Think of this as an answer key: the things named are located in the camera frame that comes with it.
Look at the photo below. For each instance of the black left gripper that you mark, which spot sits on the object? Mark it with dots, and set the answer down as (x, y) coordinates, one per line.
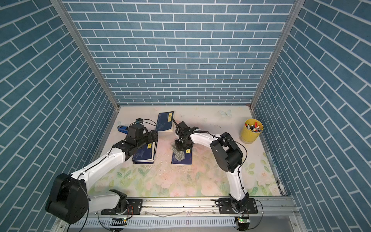
(155, 136)

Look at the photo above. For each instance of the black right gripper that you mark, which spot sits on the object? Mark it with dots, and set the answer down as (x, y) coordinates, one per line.
(178, 143)

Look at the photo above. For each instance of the blue book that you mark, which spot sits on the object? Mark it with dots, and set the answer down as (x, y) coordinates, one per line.
(186, 161)
(146, 154)
(165, 122)

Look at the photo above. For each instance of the grey striped cloth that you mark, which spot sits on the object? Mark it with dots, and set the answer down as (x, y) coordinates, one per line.
(178, 155)

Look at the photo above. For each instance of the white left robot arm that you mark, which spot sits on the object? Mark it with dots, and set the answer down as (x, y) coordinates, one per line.
(69, 199)

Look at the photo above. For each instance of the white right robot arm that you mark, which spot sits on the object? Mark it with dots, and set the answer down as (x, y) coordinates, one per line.
(227, 154)

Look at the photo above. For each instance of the blue black stapler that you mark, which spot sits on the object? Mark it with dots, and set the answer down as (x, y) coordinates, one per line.
(123, 129)

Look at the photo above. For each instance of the yellow pen cup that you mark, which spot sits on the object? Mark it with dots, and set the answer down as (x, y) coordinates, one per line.
(248, 137)

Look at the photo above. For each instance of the pens in cup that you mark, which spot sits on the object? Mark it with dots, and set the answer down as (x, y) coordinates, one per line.
(254, 127)

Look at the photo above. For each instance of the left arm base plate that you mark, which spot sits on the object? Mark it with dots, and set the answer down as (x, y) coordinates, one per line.
(130, 206)

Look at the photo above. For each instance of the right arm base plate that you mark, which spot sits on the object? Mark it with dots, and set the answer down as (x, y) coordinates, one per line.
(229, 206)

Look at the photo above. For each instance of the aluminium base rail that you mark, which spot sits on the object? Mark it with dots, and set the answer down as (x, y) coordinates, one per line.
(198, 207)

